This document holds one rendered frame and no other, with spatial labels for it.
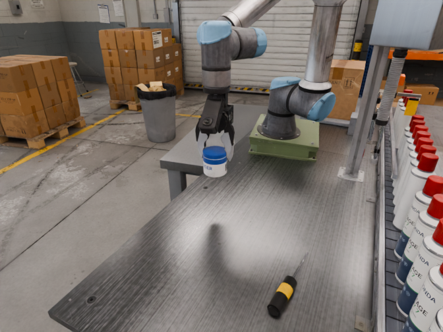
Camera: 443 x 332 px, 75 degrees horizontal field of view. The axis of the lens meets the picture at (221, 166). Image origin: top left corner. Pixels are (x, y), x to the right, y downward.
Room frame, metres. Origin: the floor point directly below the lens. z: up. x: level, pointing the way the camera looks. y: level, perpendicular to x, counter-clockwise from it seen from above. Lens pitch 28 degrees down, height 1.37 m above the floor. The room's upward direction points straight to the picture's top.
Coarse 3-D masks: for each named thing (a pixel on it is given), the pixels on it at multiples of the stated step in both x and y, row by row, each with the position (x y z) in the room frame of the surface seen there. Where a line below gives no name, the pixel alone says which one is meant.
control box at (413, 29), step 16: (384, 0) 0.89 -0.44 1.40; (400, 0) 0.85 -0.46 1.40; (416, 0) 0.82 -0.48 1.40; (432, 0) 0.78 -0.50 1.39; (384, 16) 0.88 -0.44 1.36; (400, 16) 0.84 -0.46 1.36; (416, 16) 0.81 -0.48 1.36; (432, 16) 0.77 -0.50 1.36; (384, 32) 0.87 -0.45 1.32; (400, 32) 0.83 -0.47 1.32; (416, 32) 0.80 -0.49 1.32; (432, 32) 0.76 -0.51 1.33; (416, 48) 0.79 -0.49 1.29; (432, 48) 0.77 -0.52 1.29
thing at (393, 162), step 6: (390, 114) 1.26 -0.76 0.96; (390, 120) 1.18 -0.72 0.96; (390, 126) 1.10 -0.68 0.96; (390, 132) 1.04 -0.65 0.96; (390, 138) 0.99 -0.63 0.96; (390, 144) 0.94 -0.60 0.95; (390, 150) 0.90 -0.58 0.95; (396, 162) 0.79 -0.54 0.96; (396, 168) 0.75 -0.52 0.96; (396, 174) 0.72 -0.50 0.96
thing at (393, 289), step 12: (384, 132) 1.25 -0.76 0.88; (384, 144) 1.17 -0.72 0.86; (384, 156) 1.05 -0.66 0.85; (384, 168) 0.95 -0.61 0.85; (384, 180) 0.86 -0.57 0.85; (396, 240) 0.53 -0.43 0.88; (396, 264) 0.46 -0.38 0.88; (396, 288) 0.40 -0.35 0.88; (396, 300) 0.37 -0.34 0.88; (396, 312) 0.34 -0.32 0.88; (396, 324) 0.32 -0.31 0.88
